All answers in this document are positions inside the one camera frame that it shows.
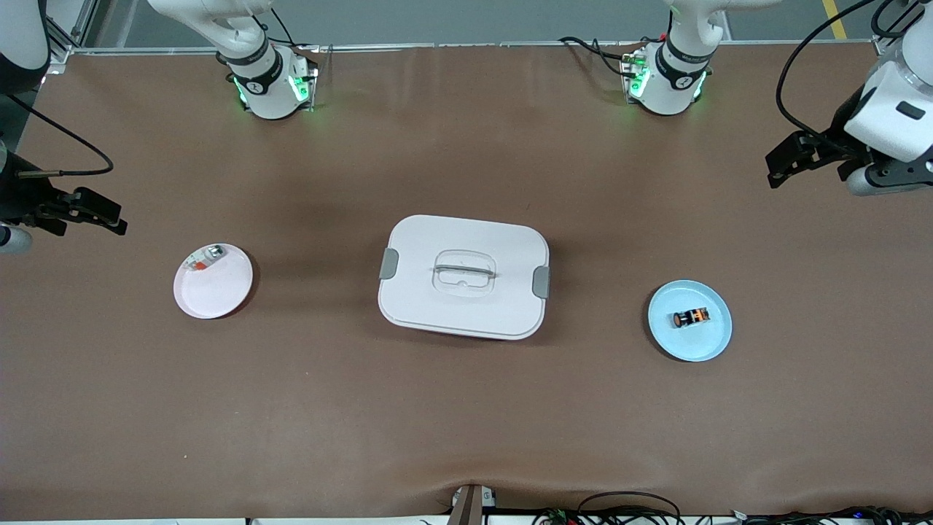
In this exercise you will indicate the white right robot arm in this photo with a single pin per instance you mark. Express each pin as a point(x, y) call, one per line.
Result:
point(270, 95)

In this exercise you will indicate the brown table cover mat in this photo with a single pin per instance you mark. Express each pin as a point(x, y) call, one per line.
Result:
point(466, 408)

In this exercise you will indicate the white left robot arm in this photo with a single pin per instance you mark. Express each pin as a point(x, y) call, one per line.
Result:
point(667, 87)

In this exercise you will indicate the aluminium frame post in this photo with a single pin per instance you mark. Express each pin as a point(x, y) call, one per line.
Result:
point(84, 22)
point(885, 45)

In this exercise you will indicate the orange black push-button switch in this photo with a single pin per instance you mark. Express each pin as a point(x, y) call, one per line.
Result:
point(691, 319)

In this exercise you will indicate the white lidded storage box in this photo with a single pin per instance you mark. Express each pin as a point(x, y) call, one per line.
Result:
point(466, 306)

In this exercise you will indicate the light blue round plate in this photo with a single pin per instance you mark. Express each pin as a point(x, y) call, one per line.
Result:
point(689, 346)

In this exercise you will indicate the pink round plate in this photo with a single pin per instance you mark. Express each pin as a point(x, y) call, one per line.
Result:
point(211, 292)

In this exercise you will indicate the brown camera stand post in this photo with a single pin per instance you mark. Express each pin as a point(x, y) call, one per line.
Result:
point(464, 507)

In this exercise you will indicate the grey orange lever connector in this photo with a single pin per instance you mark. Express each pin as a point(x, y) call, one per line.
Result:
point(198, 262)

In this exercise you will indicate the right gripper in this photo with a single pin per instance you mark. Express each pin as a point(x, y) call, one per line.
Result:
point(17, 195)

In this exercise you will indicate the silver table edge rail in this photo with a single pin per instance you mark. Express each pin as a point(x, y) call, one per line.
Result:
point(437, 46)

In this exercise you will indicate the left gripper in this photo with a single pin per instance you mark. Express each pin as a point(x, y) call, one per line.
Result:
point(833, 138)

